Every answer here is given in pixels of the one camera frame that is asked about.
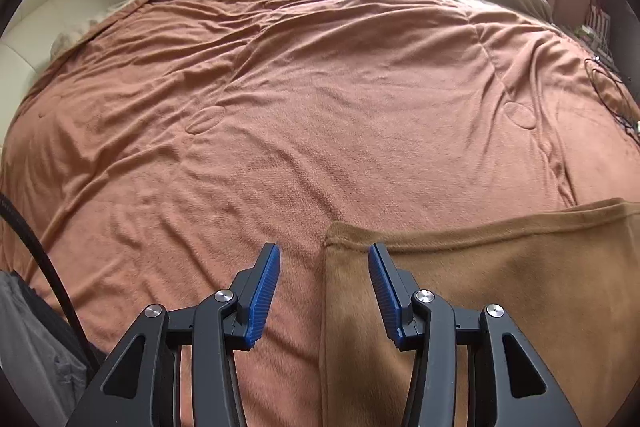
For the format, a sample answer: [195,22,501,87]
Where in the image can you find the brown printed t-shirt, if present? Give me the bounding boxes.
[320,199,639,426]

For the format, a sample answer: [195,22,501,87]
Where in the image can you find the grey garment pile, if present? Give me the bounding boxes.
[1,272,94,426]

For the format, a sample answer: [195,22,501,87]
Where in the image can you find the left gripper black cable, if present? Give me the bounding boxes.
[0,190,101,375]

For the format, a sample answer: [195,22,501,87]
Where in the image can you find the bedside table with items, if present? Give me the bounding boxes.
[570,0,614,64]

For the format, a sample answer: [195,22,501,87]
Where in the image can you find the black coiled cable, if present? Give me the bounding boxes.
[583,56,640,134]

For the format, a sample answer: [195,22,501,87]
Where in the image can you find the pink terry bed blanket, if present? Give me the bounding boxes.
[1,31,639,426]

